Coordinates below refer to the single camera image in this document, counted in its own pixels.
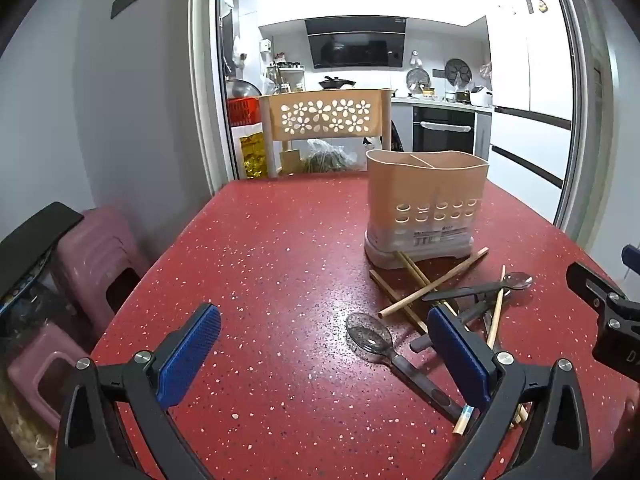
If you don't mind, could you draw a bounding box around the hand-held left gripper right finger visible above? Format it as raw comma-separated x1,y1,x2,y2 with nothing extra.
426,305,594,480

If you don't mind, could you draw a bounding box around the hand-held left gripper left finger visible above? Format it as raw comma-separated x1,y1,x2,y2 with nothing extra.
55,302,222,480

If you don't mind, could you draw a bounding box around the clear spoon with black handle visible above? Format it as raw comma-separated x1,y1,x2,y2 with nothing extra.
345,312,465,423
410,287,511,354
422,271,534,303
481,309,502,339

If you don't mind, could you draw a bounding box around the beige plastic utensil holder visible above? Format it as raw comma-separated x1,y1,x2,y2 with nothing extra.
363,149,490,271

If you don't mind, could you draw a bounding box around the pink plastic stool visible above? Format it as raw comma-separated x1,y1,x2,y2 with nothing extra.
52,207,151,341
7,322,96,432

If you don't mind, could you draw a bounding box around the black flat panel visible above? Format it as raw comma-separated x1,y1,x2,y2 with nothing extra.
0,201,85,302

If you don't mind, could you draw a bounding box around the gold foil bag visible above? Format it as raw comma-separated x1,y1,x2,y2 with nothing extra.
240,132,269,180

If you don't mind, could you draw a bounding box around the black built-in oven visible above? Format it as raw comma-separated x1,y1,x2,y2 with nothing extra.
412,106,476,157

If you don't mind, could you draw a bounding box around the white refrigerator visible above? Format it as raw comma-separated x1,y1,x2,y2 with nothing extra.
486,0,581,223

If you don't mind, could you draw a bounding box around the bag of green vegetables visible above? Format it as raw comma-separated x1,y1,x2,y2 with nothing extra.
300,138,359,175

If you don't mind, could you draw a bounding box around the red plastic basket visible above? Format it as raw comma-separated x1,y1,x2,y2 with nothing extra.
227,97,263,127

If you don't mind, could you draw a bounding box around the round hanging steamer rack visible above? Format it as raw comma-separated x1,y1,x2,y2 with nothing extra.
405,67,431,94
445,58,472,88

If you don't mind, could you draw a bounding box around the stainless steel basin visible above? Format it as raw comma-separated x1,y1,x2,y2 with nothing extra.
227,79,261,100

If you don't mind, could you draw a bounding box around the beige flower-cutout storage cart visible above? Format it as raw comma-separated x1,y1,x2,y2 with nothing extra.
257,88,393,179

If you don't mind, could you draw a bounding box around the spice rack with jars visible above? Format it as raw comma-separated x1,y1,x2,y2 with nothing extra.
267,62,306,94

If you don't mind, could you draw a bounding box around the black range hood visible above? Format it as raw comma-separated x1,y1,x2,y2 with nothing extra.
305,16,407,70

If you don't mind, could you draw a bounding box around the grey door frame post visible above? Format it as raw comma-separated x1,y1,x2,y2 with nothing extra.
189,0,242,196
545,0,618,256

